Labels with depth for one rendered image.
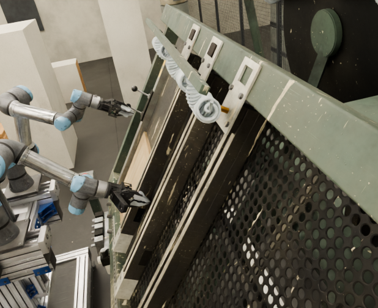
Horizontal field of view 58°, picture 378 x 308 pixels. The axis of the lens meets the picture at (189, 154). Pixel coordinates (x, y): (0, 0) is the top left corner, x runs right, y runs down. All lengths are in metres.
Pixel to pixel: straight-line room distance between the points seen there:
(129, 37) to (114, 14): 0.39
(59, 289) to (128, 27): 3.99
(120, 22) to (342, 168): 5.23
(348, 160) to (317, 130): 0.09
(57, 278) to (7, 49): 2.50
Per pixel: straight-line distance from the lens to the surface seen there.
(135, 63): 5.76
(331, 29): 1.45
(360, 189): 0.53
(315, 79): 1.52
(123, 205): 1.53
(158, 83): 2.05
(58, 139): 4.55
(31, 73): 4.30
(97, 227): 2.33
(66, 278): 2.92
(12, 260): 2.14
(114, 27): 5.64
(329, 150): 0.59
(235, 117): 0.87
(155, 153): 1.57
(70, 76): 7.04
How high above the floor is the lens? 2.20
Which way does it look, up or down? 30 degrees down
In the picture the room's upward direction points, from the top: 10 degrees counter-clockwise
